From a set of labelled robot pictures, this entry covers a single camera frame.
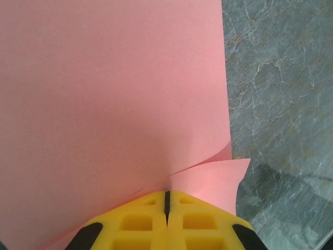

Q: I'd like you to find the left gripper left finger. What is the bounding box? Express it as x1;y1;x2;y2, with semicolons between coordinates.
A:
69;191;168;250

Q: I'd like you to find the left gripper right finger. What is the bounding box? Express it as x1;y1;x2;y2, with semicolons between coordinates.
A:
167;191;265;250

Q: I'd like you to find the pink paper sheet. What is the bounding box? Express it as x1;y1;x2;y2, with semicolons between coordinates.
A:
0;0;252;250

